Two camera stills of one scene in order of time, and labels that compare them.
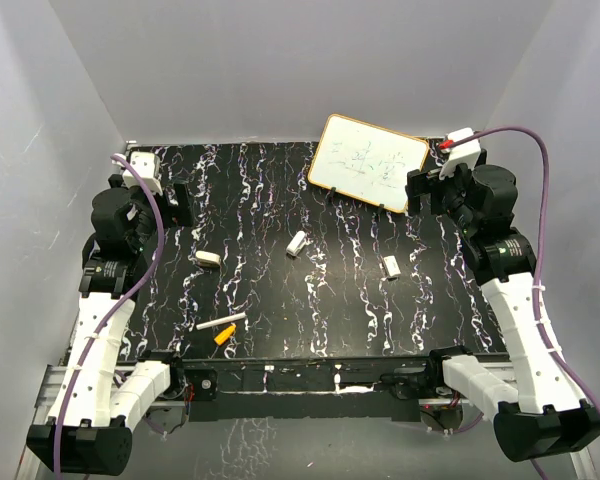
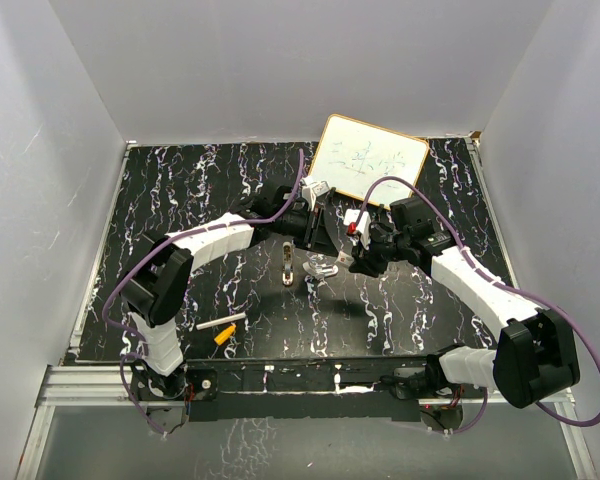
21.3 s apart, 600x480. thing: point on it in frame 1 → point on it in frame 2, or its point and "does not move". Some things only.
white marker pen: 220,321 does not move
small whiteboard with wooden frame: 366,162 does not move
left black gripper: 181,213 → 315,236
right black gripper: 429,183 → 364,260
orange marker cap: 225,334 does not move
